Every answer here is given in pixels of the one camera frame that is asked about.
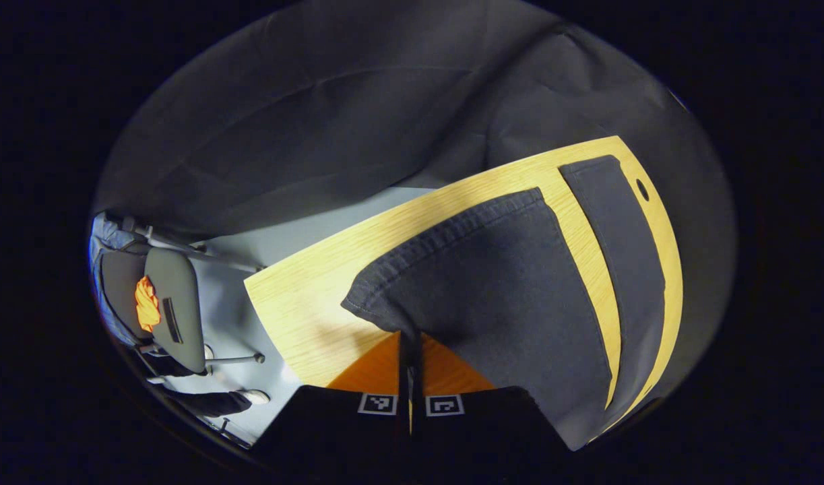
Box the dark jeans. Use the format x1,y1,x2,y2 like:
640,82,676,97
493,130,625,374
341,155,668,452

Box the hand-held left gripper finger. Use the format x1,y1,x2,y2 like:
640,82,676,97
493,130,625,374
250,330,412,472
412,332,574,472

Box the grey office chair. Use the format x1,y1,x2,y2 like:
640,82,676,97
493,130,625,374
92,212,272,432

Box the metal stand pole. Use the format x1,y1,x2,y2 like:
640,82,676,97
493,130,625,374
121,217,263,275

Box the orange cloth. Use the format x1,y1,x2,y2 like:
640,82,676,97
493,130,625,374
134,275,162,333

